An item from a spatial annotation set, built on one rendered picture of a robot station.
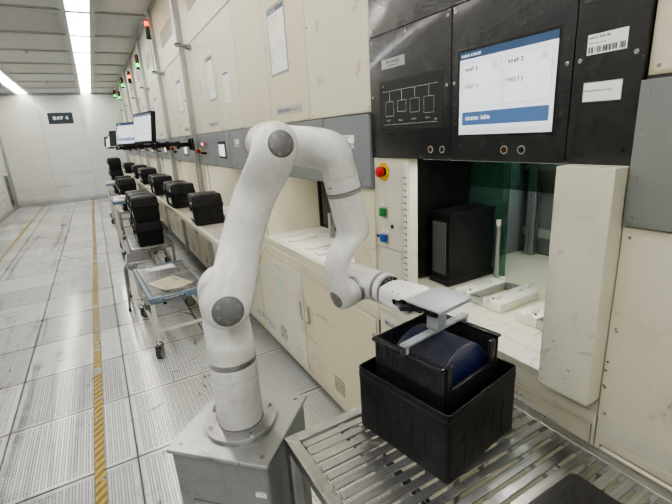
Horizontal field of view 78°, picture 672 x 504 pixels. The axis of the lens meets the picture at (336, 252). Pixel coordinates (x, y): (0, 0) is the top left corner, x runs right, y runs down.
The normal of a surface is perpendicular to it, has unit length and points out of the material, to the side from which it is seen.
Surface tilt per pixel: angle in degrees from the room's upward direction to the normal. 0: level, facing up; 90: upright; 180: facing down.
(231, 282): 63
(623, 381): 90
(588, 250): 90
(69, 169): 90
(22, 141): 90
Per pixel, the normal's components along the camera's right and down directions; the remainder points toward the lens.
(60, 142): 0.50, 0.22
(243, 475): -0.26, 0.29
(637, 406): -0.87, 0.18
